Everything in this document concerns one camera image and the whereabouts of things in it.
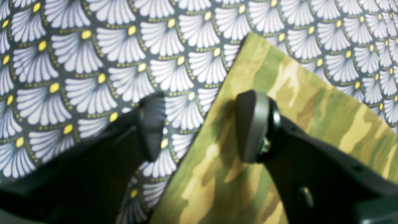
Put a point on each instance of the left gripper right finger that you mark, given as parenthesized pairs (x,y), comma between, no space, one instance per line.
(317,182)

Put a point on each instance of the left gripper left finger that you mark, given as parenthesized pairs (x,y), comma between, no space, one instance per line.
(86,184)

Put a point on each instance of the camouflage T-shirt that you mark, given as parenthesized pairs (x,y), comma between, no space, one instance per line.
(213,186)

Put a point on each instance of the purple fan-pattern table cloth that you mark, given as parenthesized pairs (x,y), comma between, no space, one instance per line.
(69,68)

